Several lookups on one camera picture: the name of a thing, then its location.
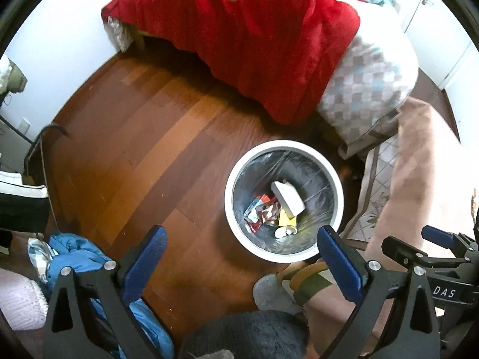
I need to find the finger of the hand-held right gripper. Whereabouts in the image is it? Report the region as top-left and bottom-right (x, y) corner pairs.
(382, 235), (461, 270)
(422, 226), (479, 257)

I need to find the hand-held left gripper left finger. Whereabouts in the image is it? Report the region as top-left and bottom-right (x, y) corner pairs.
(43, 225), (168, 359)

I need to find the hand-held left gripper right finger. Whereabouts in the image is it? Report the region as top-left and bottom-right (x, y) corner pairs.
(317, 225), (440, 359)

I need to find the white round waste bin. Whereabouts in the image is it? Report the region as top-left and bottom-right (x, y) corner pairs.
(224, 140), (345, 263)

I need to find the blue cloth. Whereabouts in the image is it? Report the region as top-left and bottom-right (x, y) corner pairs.
(44, 233), (175, 359)

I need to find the soft house slipper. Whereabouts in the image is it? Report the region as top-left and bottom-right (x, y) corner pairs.
(252, 274), (304, 315)

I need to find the white checkered cloth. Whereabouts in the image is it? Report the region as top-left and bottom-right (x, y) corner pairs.
(27, 238), (57, 283)

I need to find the pink knitted cloth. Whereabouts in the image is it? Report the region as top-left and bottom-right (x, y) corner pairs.
(0, 267), (49, 331)

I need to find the black and white shoe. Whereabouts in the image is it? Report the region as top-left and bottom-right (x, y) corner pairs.
(0, 171), (50, 233)

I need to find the checkered bed sheet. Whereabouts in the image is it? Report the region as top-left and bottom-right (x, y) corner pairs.
(316, 2), (420, 146)

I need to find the white door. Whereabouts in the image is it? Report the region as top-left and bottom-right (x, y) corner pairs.
(398, 0), (474, 90)

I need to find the wooden bed leg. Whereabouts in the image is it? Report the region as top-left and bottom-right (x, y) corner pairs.
(129, 24), (146, 52)

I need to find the red blanket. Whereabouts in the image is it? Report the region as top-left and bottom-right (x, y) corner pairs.
(101, 0), (362, 126)

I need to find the black cable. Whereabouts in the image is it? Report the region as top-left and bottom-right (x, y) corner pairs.
(23, 124), (72, 232)

